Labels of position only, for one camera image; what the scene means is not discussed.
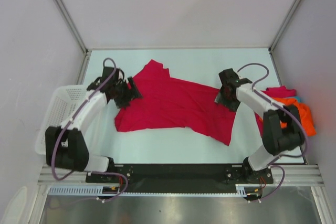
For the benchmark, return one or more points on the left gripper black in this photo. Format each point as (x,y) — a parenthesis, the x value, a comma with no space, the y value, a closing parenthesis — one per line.
(124,102)

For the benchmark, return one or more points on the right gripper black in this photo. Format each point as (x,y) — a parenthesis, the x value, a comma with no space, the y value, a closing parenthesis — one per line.
(232,106)

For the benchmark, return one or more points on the crimson red t shirt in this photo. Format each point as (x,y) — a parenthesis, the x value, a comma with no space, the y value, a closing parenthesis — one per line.
(169,102)

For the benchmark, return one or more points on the white perforated plastic basket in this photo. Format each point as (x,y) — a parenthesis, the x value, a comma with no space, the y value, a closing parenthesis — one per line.
(64,101)

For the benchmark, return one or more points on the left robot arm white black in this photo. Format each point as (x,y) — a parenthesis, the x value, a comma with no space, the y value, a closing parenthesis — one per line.
(65,144)

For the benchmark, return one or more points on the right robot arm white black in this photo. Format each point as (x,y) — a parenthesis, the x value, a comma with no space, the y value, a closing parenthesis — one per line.
(282,128)

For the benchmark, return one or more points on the folded magenta t shirt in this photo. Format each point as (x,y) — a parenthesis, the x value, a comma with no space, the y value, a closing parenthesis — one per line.
(275,92)

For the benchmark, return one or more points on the folded teal t shirt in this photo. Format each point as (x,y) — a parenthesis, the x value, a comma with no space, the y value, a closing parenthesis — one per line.
(298,99)

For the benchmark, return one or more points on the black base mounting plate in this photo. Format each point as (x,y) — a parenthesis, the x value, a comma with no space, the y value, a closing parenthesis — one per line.
(190,178)

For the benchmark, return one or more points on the folded orange t shirt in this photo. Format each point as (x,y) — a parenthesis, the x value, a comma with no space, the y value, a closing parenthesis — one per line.
(304,112)

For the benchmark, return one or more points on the white slotted cable duct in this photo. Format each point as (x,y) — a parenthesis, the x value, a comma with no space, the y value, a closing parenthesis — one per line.
(72,190)

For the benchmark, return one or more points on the aluminium extrusion rail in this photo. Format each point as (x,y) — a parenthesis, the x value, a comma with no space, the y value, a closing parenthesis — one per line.
(295,175)

